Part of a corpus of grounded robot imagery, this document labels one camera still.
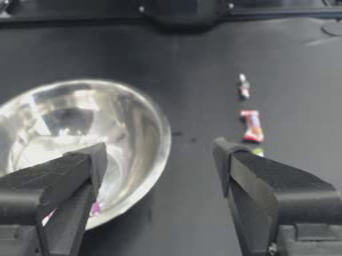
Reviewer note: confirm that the black table frame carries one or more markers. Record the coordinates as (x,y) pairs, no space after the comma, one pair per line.
(67,13)

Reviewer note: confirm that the green candy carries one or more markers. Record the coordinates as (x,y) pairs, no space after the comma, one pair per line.
(258,152)

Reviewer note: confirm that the steel bowl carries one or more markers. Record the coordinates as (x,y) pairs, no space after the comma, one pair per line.
(80,113)

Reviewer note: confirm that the purple candy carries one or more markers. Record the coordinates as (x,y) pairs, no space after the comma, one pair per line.
(95,209)

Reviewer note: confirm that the small white red candy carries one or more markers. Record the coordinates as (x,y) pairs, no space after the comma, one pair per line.
(243,88)

